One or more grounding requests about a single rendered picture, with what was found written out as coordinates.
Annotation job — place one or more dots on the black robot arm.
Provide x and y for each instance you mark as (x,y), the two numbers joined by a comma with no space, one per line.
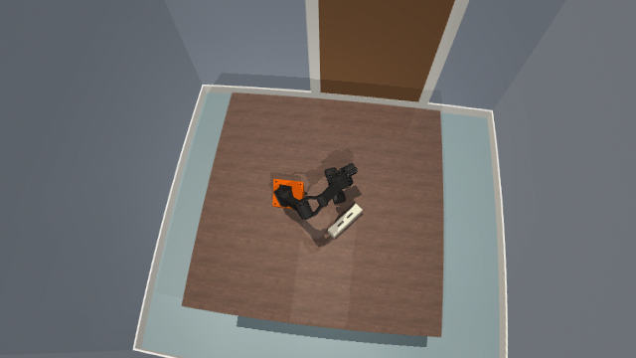
(339,180)

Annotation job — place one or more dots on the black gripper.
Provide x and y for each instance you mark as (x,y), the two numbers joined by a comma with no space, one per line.
(340,196)

